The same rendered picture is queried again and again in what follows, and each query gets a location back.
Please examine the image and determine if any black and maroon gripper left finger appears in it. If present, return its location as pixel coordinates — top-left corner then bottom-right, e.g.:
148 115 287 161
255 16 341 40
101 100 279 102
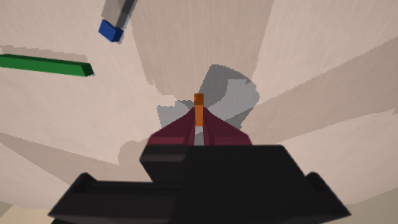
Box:
146 107 195 146

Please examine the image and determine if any small blue cube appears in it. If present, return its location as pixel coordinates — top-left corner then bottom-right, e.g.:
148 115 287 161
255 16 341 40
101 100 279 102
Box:
99 19 124 42

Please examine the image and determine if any green rod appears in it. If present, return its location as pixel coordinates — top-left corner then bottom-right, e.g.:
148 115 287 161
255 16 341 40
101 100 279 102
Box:
0 54 94 77

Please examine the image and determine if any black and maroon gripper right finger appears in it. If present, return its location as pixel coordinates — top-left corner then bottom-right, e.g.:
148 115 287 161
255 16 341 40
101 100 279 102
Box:
203 107 252 145

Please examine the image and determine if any grey rod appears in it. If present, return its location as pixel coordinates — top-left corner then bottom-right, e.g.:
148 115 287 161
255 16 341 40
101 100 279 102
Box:
101 0 134 28

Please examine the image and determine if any orange rod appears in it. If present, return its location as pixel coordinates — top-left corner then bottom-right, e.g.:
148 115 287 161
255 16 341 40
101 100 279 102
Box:
194 93 204 126

